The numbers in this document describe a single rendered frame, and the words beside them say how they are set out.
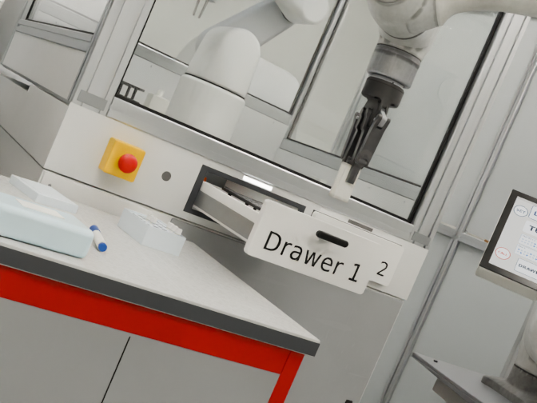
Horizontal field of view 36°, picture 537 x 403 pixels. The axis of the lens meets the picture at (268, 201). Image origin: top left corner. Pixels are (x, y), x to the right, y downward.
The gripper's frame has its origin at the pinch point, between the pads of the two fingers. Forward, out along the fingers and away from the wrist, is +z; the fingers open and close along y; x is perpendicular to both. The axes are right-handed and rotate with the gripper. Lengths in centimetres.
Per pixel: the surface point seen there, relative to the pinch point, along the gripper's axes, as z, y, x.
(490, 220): -13, 158, -122
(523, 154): -42, 156, -123
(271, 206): 9.5, 1.5, 11.0
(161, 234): 22.2, 4.6, 27.7
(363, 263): 13.4, 7.6, -13.3
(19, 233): 24, -33, 52
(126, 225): 23.7, 11.6, 33.4
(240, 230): 16.5, 10.0, 12.5
